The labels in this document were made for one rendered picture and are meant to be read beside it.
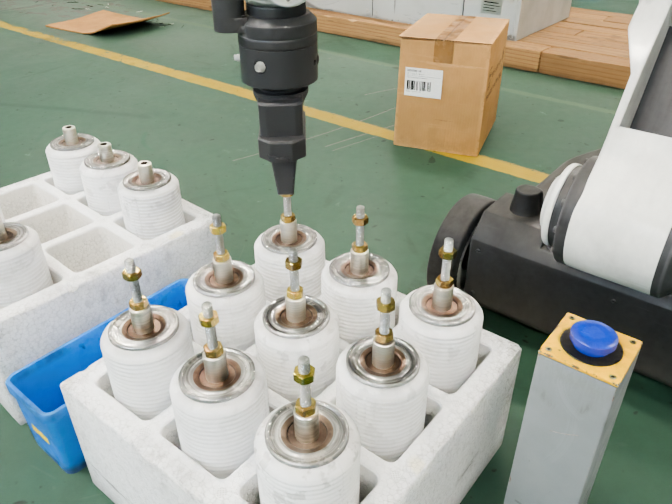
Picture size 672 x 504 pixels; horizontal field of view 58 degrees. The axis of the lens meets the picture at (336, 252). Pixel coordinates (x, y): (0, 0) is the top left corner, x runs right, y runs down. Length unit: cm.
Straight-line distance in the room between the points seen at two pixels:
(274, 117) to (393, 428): 36
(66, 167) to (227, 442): 70
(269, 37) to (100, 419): 44
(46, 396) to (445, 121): 119
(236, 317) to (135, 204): 33
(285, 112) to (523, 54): 189
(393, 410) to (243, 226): 83
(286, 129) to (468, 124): 103
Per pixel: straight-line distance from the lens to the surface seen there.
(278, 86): 69
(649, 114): 86
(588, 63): 245
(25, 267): 93
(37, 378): 93
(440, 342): 69
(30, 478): 95
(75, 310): 95
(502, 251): 98
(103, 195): 111
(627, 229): 76
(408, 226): 136
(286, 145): 70
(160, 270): 101
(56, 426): 86
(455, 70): 166
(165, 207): 101
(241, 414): 61
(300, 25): 69
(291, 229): 81
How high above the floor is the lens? 68
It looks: 33 degrees down
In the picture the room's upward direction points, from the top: straight up
